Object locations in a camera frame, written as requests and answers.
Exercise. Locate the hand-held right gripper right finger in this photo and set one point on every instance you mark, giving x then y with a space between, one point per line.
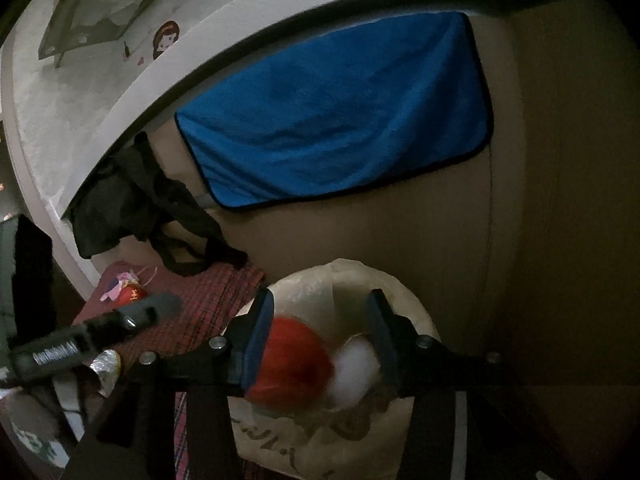
382 335

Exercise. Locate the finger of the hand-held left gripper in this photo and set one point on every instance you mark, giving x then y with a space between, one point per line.
150 307

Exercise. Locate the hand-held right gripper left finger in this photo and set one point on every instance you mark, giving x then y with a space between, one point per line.
257 340

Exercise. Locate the red foil packet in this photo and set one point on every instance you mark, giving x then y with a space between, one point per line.
134 294

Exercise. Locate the pink white packet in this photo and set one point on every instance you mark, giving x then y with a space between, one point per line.
115 286

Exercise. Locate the red striped cloth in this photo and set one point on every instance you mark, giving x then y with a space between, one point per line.
200 305

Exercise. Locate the black cloth bag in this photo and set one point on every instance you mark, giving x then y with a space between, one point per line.
110 200

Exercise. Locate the blue towel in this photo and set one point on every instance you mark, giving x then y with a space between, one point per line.
340 110

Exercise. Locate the glass range hood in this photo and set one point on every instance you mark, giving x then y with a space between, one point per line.
90 20

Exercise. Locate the cartoon wall poster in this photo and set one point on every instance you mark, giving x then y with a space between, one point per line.
167 40

